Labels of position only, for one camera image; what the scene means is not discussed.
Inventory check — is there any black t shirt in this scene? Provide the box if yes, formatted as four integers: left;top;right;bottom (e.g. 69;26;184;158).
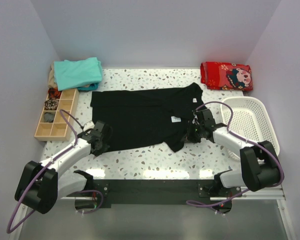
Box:
90;83;203;152

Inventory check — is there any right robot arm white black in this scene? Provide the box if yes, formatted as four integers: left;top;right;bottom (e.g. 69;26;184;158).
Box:
187;109;284;197

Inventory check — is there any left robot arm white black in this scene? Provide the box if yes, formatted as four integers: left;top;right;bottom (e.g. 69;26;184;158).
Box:
14;121;113;214

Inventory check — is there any wooden compartment organizer box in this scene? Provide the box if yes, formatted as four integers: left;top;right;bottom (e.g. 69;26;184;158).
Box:
34;88;79;142

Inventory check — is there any white perforated plastic basket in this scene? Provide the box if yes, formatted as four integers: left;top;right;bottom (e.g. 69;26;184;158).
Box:
220;96;280;155

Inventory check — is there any red cartoon print cloth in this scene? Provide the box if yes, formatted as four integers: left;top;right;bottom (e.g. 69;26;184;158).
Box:
200;61;253;92

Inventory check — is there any grey rolled sock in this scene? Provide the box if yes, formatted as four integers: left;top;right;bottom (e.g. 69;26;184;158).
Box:
43;112;55;123

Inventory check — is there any patterned rolled sock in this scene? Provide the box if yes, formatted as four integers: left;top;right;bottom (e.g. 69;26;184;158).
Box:
44;99;59;111

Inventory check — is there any red black rolled sock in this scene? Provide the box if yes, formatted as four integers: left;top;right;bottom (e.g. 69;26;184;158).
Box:
48;88;62;99

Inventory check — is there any folded teal t shirt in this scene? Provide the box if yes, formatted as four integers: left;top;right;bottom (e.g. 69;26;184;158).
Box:
53;57;103;91

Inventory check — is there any folded beige t shirt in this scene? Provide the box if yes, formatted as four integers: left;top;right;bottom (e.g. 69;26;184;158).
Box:
47;63;58;89

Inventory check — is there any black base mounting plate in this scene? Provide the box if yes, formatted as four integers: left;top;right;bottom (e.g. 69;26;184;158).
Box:
64;178;243;215

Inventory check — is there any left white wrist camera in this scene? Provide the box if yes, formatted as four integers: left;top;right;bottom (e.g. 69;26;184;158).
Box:
83;120;95;131

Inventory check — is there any aluminium rail frame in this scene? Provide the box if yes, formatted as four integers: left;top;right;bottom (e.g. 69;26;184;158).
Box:
9;189;296;240

